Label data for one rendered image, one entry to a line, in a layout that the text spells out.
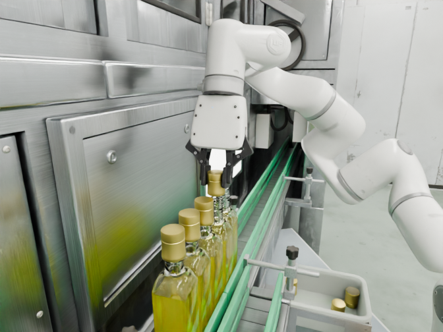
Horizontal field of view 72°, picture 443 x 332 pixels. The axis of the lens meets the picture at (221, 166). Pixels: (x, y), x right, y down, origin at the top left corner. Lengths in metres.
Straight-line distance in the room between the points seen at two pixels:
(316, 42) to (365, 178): 0.88
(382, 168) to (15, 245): 0.64
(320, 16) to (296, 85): 0.81
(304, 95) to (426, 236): 0.34
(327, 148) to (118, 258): 0.49
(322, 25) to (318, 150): 0.84
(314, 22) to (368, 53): 2.78
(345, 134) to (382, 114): 3.57
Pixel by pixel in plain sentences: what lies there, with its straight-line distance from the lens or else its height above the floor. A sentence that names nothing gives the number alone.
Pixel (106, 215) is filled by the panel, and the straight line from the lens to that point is 0.53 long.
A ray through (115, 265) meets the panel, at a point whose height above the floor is 1.06.
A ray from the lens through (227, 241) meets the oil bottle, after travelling 0.62.
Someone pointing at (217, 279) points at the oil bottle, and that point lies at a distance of 0.61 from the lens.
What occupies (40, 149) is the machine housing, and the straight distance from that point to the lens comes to 0.46.
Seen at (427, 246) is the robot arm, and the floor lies 1.09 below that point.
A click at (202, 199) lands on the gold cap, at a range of 0.54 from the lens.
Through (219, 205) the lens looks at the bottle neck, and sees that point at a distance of 0.60.
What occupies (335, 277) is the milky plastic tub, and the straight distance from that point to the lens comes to 0.97.
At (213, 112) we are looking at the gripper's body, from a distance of 0.57.
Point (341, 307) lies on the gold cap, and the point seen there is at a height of 0.81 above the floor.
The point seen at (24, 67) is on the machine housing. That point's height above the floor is 1.38.
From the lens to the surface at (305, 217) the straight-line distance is 1.60.
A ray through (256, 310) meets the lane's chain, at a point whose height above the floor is 0.88.
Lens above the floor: 1.37
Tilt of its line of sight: 17 degrees down
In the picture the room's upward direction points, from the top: straight up
